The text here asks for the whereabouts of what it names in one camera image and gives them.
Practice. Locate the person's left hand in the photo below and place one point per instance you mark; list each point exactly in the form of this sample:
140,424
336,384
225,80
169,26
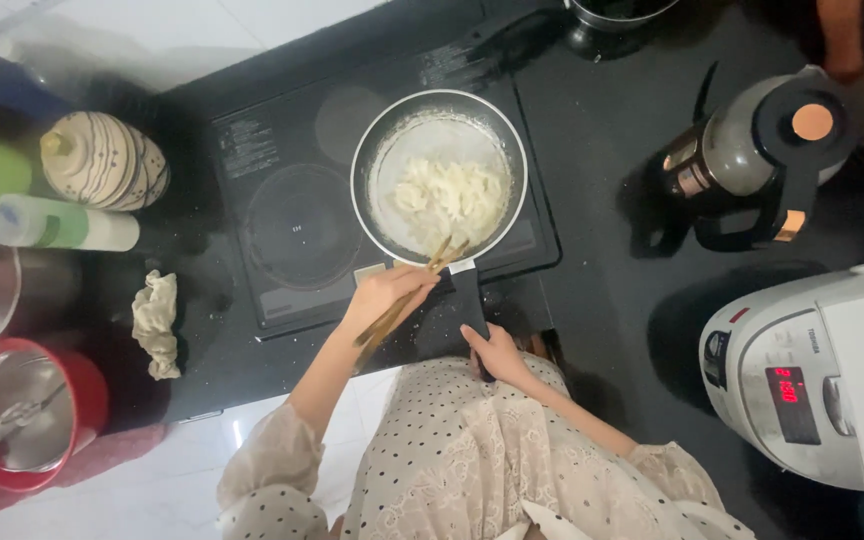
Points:
381,298

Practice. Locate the person's right hand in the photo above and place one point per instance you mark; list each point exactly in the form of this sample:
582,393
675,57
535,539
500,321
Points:
501,358

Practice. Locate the person's left fingers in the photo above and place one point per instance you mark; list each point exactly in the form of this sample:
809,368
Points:
418,277

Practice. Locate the wooden chopstick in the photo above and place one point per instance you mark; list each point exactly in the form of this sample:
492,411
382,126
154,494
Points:
402,298
443,259

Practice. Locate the white noodles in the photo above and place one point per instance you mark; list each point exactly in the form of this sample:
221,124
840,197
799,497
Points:
447,199

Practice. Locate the black induction cooktop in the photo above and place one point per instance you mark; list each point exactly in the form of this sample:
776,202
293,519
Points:
297,232

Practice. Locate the cream dotted lace dress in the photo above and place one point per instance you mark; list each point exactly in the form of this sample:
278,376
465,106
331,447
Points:
477,465

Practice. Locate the crumpled beige cloth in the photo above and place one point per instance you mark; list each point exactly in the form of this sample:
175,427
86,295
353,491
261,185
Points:
156,322

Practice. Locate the dark steel pot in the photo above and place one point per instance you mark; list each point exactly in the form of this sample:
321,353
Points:
616,13

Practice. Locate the striped ceramic jar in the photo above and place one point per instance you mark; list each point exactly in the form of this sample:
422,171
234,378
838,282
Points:
106,161

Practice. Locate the red pot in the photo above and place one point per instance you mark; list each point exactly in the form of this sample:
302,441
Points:
87,390

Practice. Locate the steel kettle with black lid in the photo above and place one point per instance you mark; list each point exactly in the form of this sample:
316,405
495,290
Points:
747,142

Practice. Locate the white and green bottle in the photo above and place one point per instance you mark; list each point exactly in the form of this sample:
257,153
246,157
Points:
64,225

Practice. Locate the white rice cooker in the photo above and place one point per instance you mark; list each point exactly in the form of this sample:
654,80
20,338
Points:
814,375

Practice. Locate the glass lid with steel rim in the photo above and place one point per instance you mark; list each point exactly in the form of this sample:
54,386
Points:
23,412

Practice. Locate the blue bottle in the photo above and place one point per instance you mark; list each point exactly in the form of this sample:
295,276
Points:
16,88

